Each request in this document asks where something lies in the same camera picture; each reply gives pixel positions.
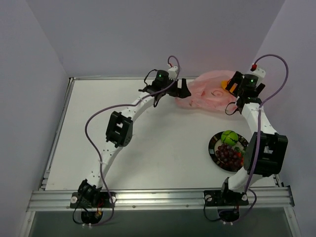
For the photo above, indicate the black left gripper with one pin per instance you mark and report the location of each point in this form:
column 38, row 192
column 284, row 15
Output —
column 177, row 89

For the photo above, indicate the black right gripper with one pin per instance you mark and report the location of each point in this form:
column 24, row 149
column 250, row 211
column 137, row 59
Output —
column 235, row 82

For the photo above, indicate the pink floral plastic bag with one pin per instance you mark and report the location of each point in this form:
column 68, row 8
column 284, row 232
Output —
column 207, row 93

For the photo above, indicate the orange fake fruit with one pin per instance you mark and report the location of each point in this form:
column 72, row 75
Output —
column 224, row 84

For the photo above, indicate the green fake fruit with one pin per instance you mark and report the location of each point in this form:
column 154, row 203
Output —
column 229, row 137

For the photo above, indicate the dark red fake grapes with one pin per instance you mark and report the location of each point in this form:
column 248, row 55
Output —
column 227, row 159

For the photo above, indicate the fake strawberry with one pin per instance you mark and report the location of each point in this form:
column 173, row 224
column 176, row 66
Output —
column 240, row 152

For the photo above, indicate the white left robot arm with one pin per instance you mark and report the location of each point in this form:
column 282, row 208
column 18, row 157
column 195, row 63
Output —
column 119, row 130

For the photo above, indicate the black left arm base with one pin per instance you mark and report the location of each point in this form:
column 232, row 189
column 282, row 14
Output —
column 88, row 204

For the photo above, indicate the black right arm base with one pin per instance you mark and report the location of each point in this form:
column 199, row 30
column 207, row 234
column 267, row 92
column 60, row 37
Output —
column 227, row 201

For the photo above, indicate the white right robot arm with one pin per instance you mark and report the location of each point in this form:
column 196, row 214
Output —
column 266, row 149

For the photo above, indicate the dark rimmed beige plate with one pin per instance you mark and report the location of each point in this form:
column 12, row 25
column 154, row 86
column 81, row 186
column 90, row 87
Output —
column 215, row 141

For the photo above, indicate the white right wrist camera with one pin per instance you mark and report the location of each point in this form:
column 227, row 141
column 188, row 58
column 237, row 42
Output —
column 259, row 72

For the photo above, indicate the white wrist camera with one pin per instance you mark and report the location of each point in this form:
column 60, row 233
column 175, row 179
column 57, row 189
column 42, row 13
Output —
column 259, row 72
column 173, row 72

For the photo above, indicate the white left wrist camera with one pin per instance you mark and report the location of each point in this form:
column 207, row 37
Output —
column 173, row 72

